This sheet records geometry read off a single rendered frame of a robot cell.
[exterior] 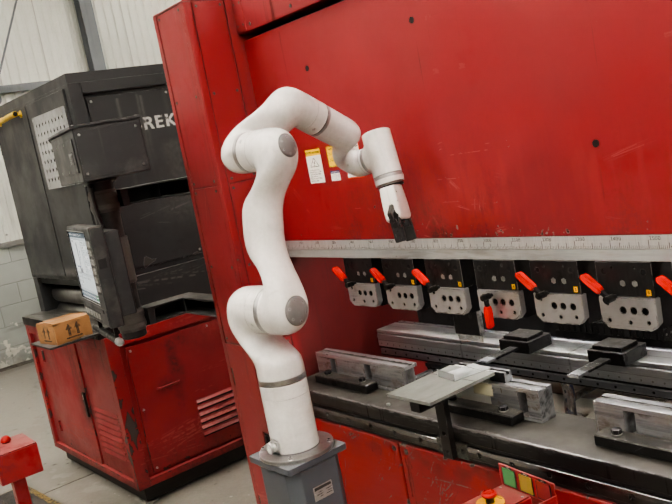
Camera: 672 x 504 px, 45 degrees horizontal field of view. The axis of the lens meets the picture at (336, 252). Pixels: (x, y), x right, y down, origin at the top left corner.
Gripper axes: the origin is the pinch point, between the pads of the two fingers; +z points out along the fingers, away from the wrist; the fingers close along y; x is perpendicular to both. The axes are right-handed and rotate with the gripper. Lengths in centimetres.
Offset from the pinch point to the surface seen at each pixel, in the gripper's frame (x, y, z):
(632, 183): 62, 24, 4
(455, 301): 5.6, -11.2, 21.5
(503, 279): 23.1, -0.6, 18.4
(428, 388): -6.3, -1.6, 42.9
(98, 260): -109, -5, -23
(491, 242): 22.9, -0.4, 7.9
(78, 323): -212, -106, -11
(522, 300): 26.7, 0.2, 25.1
